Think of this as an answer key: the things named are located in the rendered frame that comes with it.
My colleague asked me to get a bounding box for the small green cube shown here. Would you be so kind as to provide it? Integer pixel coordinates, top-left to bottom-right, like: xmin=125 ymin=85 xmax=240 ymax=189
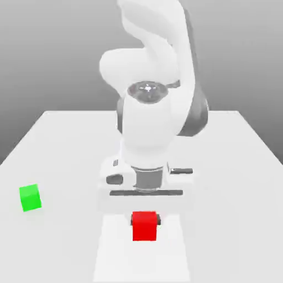
xmin=19 ymin=183 xmax=43 ymax=213

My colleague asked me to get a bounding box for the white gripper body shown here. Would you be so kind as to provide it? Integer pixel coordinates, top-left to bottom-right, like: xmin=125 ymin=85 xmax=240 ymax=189
xmin=98 ymin=185 xmax=196 ymax=214

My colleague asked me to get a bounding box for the small red cube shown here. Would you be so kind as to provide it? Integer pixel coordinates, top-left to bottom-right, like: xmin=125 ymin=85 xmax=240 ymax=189
xmin=132 ymin=211 xmax=158 ymax=242

